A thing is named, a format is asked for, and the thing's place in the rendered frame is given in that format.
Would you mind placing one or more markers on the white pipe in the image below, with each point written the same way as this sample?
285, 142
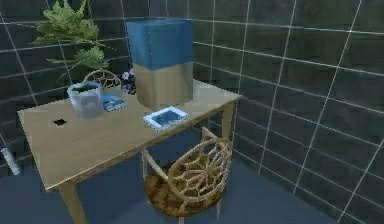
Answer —
10, 161

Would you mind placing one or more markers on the blue and tan box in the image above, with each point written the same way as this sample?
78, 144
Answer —
160, 63

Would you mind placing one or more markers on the light wooden table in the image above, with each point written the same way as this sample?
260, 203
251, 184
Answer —
100, 140

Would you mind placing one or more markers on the wicker chair with brown seat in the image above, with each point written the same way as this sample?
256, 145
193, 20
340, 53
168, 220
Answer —
196, 173
104, 78

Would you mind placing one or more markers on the small black flat object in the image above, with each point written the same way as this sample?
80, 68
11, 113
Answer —
60, 122

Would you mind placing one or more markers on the blue and white book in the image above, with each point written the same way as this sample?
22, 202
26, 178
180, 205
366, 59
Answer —
112, 102

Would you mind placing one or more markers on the green plant in white pot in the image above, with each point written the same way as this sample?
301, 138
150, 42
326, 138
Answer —
85, 99

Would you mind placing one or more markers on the dark vase with pale flowers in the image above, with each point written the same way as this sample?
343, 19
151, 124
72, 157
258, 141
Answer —
128, 82

